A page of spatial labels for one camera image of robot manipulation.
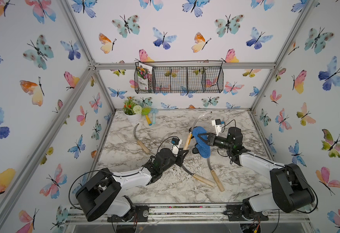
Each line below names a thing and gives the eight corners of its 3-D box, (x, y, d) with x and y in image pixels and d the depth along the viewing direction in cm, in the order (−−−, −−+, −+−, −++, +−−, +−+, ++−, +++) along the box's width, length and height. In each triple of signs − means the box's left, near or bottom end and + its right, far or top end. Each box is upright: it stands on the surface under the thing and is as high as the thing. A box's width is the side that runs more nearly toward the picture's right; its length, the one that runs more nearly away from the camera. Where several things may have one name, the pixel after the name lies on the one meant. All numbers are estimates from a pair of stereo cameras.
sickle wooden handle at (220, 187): (221, 192, 83) (222, 191, 81) (209, 171, 90) (210, 170, 89) (223, 191, 83) (224, 190, 81) (212, 170, 91) (212, 169, 89)
